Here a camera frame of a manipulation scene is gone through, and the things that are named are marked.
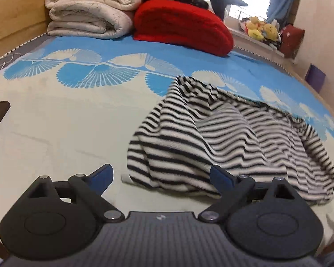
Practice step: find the purple board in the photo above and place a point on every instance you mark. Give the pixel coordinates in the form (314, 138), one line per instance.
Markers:
(316, 78)

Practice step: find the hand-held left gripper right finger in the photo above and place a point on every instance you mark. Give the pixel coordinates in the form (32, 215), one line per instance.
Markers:
(222, 180)

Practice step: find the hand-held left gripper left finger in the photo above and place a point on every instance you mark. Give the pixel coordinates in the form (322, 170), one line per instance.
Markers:
(103, 177)

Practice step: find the red cushion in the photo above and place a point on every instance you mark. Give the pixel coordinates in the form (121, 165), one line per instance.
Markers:
(291, 40)

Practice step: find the blue floral bed sheet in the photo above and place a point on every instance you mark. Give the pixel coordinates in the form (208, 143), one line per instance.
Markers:
(58, 122)

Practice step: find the red folded blanket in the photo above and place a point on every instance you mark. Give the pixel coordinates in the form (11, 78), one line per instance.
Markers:
(181, 25)

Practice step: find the heap of yellow plush toys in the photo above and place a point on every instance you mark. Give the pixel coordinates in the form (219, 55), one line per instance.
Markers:
(254, 29)

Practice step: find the wooden headboard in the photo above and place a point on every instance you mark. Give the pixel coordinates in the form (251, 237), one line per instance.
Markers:
(16, 19)

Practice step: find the wooden bed side rail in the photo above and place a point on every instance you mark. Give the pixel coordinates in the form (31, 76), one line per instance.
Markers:
(323, 100)

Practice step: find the black white striped garment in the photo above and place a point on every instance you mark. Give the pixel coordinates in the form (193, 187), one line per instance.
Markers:
(225, 144)

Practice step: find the cream folded quilt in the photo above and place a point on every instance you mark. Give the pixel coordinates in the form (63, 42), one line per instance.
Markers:
(89, 11)

